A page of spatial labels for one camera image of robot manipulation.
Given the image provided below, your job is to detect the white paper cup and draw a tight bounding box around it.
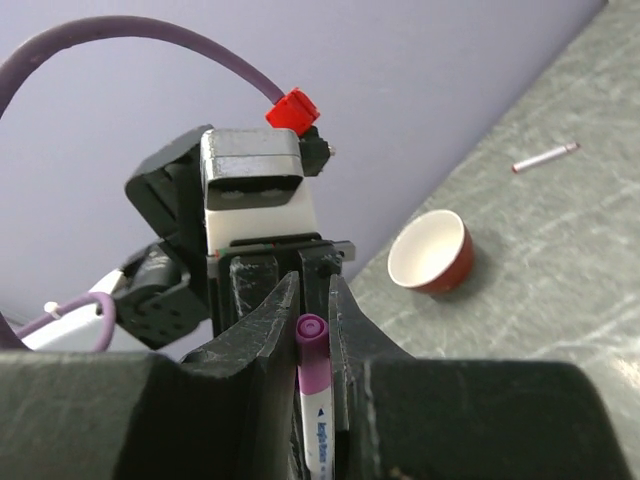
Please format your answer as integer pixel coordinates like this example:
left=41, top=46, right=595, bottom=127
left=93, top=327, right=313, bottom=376
left=387, top=209, right=475, bottom=295

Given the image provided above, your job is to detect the white pen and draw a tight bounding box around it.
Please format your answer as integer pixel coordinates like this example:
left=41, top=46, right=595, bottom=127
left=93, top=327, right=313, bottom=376
left=300, top=387, right=335, bottom=480

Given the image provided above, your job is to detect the clear pen cap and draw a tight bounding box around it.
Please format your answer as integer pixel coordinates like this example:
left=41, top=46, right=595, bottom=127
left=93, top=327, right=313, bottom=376
left=511, top=142, right=581, bottom=174

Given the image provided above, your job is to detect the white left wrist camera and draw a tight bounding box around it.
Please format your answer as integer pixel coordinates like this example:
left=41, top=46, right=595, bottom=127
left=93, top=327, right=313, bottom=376
left=200, top=128, right=317, bottom=256

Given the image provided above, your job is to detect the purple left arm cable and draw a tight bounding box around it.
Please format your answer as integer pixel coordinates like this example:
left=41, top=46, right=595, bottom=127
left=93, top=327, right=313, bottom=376
left=0, top=15, right=321, bottom=351

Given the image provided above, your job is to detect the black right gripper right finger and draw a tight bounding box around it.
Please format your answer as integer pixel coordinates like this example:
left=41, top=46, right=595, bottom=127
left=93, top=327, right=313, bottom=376
left=328, top=275, right=632, bottom=479

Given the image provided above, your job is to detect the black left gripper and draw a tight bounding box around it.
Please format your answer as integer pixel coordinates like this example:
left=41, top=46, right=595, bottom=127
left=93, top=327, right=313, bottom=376
left=123, top=125, right=355, bottom=345

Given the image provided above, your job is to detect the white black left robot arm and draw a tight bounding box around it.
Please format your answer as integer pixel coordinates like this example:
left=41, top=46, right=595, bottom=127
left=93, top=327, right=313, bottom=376
left=21, top=125, right=355, bottom=351

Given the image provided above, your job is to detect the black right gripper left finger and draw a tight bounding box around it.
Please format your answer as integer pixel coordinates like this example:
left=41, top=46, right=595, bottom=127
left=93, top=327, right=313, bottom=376
left=1, top=273, right=299, bottom=479

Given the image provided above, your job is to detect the small purple pen cap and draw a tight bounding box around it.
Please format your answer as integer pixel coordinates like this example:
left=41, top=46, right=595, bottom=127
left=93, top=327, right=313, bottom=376
left=295, top=314, right=332, bottom=395

